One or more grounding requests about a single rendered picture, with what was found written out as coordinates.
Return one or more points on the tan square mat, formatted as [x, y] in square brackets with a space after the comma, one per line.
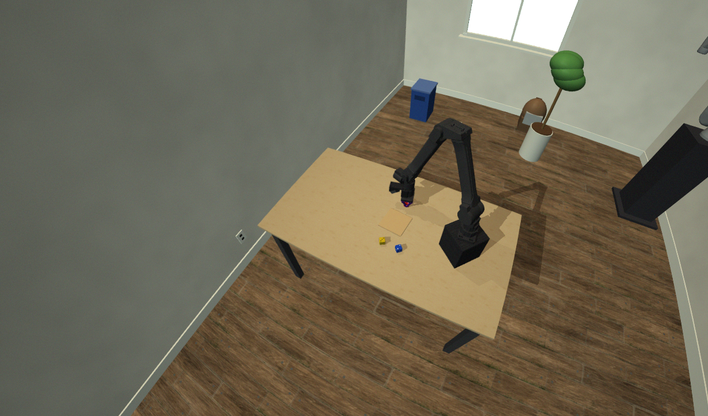
[395, 221]

